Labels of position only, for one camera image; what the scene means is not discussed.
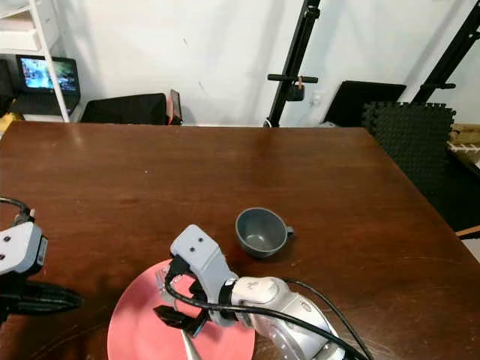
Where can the silver metal fork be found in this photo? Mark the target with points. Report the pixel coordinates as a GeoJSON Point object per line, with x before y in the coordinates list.
{"type": "Point", "coordinates": [189, 346]}

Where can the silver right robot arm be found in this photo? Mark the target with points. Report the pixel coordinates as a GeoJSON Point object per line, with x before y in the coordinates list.
{"type": "Point", "coordinates": [292, 315]}

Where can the pink round plate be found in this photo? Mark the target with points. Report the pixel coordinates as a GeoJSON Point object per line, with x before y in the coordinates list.
{"type": "Point", "coordinates": [135, 322]}

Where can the grey plastic cup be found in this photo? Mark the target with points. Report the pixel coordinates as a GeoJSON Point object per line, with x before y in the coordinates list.
{"type": "Point", "coordinates": [260, 231]}

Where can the red and black case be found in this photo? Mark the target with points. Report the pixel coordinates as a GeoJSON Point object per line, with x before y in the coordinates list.
{"type": "Point", "coordinates": [175, 106]}

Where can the yellow flat item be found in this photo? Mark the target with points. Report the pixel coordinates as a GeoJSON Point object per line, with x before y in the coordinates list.
{"type": "Point", "coordinates": [7, 122]}

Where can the black soft bag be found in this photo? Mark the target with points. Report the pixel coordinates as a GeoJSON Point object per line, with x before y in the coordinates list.
{"type": "Point", "coordinates": [124, 109]}

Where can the black dark-screen laptop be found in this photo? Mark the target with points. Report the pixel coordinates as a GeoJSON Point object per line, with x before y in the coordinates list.
{"type": "Point", "coordinates": [6, 86]}

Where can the open laptop with lit screen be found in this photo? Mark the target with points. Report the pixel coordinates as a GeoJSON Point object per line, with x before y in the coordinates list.
{"type": "Point", "coordinates": [49, 75]}

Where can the black flat panel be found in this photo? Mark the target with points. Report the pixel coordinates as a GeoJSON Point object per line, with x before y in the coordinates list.
{"type": "Point", "coordinates": [356, 101]}

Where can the black stand pole with crossbar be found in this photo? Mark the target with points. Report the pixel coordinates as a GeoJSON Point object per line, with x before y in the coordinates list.
{"type": "Point", "coordinates": [296, 52]}

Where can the white flat box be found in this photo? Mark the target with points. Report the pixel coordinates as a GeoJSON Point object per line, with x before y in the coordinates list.
{"type": "Point", "coordinates": [16, 34]}

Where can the black foam floor mats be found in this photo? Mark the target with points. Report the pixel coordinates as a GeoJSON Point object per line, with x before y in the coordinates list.
{"type": "Point", "coordinates": [416, 150]}

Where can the light wooden crate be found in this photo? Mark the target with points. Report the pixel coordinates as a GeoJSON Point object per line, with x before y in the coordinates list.
{"type": "Point", "coordinates": [466, 142]}

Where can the black slanted stand pole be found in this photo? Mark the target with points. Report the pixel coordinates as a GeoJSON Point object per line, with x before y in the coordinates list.
{"type": "Point", "coordinates": [450, 52]}

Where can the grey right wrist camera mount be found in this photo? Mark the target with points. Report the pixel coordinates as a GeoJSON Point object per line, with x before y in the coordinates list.
{"type": "Point", "coordinates": [201, 255]}

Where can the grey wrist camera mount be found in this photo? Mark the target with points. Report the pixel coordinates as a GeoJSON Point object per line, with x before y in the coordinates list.
{"type": "Point", "coordinates": [16, 247]}
{"type": "Point", "coordinates": [201, 255]}

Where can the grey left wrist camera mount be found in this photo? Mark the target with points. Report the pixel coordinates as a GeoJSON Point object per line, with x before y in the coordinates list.
{"type": "Point", "coordinates": [16, 247]}

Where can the white metal shelf frame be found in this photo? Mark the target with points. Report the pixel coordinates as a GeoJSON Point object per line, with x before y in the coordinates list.
{"type": "Point", "coordinates": [45, 45]}

